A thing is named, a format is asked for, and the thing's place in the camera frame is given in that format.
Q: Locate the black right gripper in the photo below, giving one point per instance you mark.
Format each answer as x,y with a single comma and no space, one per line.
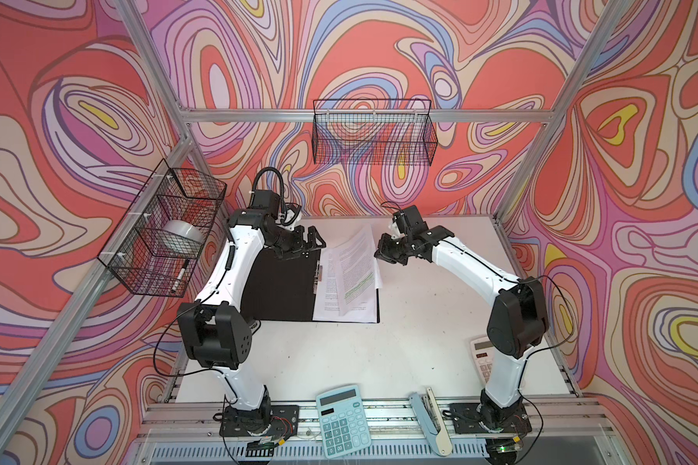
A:
382,251

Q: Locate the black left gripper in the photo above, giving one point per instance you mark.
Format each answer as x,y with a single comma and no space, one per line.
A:
299,244

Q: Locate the teal clip folder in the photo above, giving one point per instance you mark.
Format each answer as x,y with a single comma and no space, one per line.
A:
281,290

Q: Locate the white printed paper sheets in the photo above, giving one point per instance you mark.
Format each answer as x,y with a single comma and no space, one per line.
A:
358,280

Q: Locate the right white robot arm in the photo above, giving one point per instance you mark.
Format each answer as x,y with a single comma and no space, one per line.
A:
518,319

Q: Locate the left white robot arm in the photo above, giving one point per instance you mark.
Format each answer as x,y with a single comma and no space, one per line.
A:
214,333

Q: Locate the black silver stapler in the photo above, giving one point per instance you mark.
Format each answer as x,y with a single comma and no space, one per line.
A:
254,327

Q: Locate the black marker pen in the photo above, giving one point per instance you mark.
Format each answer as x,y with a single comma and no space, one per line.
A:
179,278

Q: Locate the white tape roll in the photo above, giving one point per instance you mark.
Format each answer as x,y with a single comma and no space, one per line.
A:
184,230

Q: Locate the pink white calculator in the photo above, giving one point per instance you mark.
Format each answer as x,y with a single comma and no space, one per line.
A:
491,363

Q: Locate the light blue stapler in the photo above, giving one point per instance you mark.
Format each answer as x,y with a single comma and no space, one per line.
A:
430,420

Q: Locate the teal calculator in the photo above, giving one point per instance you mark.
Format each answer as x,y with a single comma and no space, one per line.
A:
343,424

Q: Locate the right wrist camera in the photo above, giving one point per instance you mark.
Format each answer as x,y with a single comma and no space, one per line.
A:
409,221

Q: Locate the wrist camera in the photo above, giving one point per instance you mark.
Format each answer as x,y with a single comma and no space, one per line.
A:
409,221
285,214

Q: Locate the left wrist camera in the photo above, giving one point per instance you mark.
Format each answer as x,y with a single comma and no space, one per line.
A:
285,214

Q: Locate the black wire basket back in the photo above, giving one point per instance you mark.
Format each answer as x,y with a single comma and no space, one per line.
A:
373,132

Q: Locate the black wire basket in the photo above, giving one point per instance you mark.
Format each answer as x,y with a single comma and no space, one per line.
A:
373,132
144,258

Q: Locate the black wire basket left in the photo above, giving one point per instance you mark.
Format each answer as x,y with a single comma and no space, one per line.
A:
144,258

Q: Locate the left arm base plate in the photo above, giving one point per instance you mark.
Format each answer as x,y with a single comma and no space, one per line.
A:
280,423

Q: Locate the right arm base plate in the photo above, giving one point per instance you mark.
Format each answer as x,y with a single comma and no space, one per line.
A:
477,418

